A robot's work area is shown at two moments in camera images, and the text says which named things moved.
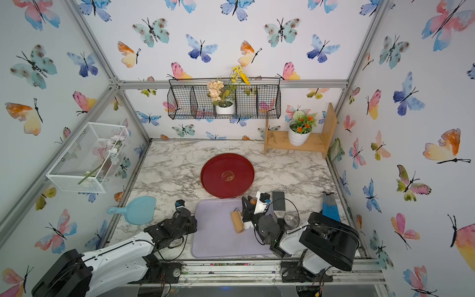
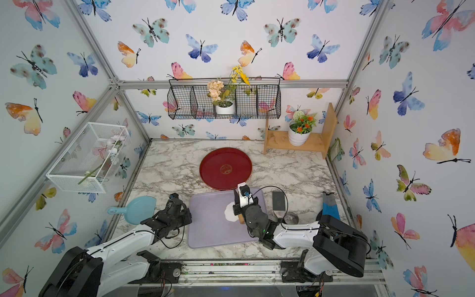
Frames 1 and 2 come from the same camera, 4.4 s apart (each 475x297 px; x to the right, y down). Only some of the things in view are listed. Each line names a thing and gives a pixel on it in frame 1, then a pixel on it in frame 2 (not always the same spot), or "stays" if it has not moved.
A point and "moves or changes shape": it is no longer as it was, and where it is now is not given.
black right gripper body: (257, 222) stays
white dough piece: (247, 224) moves or changes shape
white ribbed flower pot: (295, 138) stays
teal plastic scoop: (140, 210) stays
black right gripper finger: (248, 209) → (236, 207)
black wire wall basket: (224, 98) stays
